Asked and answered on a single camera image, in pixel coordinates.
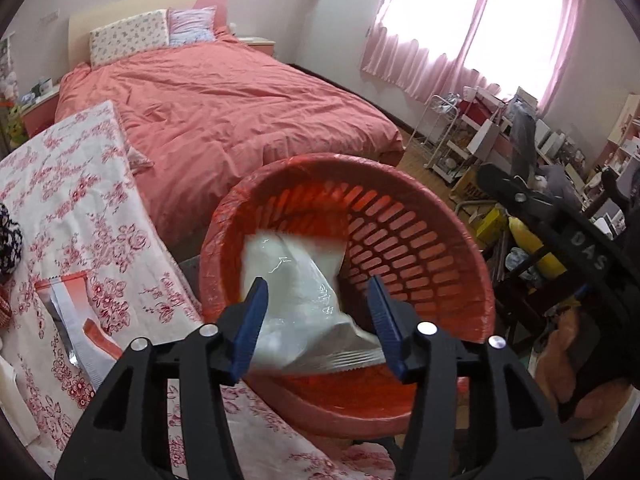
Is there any dark wooden chair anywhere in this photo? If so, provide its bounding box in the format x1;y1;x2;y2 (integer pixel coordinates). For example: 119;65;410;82
492;240;591;356

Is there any pink blue striped pillow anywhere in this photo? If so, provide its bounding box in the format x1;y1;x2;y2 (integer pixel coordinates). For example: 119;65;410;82
167;6;219;47

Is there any bed with pink duvet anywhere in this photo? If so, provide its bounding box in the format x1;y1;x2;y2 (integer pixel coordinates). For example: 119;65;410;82
53;35;406;256

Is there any pink sheer curtain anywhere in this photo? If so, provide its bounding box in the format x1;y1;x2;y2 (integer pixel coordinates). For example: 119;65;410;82
360;0;597;117

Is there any beige pink bed headboard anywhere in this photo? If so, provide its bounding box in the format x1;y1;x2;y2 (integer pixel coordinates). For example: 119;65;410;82
67;0;230;68

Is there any brown cardboard box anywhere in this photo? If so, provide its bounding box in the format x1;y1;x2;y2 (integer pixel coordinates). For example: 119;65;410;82
451;167;482;202

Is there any yellow box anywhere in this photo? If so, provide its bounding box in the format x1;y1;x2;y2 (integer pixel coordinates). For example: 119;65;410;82
475;207;507;242

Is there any pile of plush toys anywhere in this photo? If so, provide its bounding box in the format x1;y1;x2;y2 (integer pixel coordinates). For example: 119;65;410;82
0;70;27;153

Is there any red white plastic packet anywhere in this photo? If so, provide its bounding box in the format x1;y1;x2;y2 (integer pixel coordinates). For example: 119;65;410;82
35;270;92;322

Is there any white metal tube frame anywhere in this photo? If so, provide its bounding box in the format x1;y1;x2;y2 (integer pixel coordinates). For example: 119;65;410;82
455;198;496;213

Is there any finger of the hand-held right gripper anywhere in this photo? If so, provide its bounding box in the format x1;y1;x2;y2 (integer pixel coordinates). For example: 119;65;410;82
476;162;563;221

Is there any red floral tablecloth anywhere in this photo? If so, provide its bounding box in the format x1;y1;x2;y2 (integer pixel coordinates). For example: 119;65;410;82
0;100;401;480

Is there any white wire rack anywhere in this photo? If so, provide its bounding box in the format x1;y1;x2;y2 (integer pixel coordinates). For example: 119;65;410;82
424;94;463;181

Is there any dark patterned knit cloth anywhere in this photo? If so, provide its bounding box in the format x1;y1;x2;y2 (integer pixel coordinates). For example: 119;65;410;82
0;202;25;286

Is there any silver red foil packet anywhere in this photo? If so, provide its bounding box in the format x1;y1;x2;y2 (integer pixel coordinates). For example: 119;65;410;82
50;305;126;396

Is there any white shelf cart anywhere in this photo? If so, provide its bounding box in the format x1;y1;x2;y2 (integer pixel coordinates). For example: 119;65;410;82
445;86;512;182

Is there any pink white nightstand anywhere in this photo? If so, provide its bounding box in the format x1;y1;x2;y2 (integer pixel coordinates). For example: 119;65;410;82
240;36;277;60
20;85;63;138

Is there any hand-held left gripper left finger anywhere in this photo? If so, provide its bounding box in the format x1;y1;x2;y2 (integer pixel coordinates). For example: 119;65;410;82
54;276;271;480

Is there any red plastic waste basket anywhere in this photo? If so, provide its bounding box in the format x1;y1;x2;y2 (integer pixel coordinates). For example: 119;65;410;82
199;152;497;426

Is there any yellow bag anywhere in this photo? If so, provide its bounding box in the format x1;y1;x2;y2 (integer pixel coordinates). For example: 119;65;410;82
507;215;567;281

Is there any white floral pillow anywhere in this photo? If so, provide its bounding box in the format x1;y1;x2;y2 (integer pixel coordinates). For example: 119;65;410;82
89;9;171;68

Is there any white plastic bag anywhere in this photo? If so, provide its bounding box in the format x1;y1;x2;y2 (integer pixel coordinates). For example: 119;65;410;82
241;230;388;376

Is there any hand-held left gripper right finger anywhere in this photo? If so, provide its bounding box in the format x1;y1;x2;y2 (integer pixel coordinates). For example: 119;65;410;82
366;275;586;480

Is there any person's right hand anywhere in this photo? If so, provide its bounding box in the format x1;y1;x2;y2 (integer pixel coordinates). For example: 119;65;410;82
544;309;633;436

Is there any cluttered shelf unit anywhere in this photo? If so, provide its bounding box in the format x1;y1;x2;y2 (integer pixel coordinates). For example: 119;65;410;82
580;94;640;231

